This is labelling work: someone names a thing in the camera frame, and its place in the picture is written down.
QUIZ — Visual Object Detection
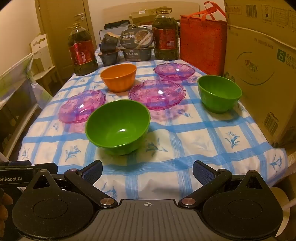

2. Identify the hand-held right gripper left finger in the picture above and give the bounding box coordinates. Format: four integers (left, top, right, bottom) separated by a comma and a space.
28, 160, 118, 208

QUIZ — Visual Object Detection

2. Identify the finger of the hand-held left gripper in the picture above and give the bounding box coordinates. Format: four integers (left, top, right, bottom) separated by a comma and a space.
32, 163, 58, 174

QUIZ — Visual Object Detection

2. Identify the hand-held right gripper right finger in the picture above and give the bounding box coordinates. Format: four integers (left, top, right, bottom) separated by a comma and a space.
178, 160, 269, 207

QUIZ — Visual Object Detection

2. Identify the green plastic bowl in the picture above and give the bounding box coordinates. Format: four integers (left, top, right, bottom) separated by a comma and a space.
85, 100, 151, 156
197, 75, 243, 114

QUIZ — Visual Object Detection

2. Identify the purple transparent plastic plate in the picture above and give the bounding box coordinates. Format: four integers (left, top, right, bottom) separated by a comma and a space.
128, 79, 186, 110
58, 90, 106, 123
153, 62, 196, 81

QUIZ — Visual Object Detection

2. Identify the person's left hand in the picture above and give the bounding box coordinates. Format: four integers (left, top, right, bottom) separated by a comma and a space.
0, 188, 12, 231

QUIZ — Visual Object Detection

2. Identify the blue checked tablecloth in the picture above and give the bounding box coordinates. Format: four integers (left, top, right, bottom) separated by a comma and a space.
17, 59, 288, 205

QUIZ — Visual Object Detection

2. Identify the orange plastic bowl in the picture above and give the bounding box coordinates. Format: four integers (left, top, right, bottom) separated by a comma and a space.
100, 64, 137, 93

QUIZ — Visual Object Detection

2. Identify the pale patterned cloth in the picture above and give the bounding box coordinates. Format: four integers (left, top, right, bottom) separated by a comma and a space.
0, 52, 38, 84

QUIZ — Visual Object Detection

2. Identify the white wooden chair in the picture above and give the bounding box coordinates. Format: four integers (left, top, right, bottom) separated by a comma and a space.
29, 34, 59, 84

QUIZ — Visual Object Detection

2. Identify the large printed cardboard box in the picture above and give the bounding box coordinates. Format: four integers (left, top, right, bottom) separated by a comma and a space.
223, 24, 296, 149

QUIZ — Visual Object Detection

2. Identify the dark plastic food tub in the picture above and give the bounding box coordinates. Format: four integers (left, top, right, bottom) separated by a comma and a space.
98, 51, 121, 66
101, 32, 120, 52

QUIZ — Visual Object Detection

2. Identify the cooking oil bottle red label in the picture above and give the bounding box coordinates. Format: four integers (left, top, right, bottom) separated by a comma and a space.
152, 7, 180, 60
68, 14, 98, 77

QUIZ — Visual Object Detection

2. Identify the dark instant rice box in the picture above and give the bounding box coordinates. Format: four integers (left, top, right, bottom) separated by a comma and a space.
123, 47, 153, 62

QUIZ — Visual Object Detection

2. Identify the red tote bag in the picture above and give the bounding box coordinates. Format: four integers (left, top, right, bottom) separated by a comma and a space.
180, 1, 228, 76

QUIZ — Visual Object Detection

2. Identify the wooden door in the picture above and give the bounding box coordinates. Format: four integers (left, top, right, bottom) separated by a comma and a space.
35, 0, 96, 78

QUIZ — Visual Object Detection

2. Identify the instant rice box photo lid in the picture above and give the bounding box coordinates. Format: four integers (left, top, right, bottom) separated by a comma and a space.
120, 28, 154, 49

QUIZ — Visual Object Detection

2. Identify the black bag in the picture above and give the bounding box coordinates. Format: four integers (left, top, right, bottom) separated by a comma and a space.
104, 20, 131, 30

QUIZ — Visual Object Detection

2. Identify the small cardboard box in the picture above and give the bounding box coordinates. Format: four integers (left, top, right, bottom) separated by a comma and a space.
129, 10, 160, 27

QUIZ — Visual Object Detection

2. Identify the plain brown cardboard box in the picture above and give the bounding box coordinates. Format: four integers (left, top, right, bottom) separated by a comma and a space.
223, 0, 296, 48

